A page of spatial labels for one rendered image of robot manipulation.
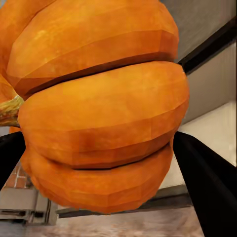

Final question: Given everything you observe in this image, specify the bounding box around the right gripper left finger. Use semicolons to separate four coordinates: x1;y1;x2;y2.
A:
0;131;26;190

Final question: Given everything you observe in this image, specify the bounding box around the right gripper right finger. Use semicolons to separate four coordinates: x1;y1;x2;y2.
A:
173;131;237;237

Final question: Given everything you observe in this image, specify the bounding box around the pumpkin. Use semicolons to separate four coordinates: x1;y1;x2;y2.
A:
0;0;190;213

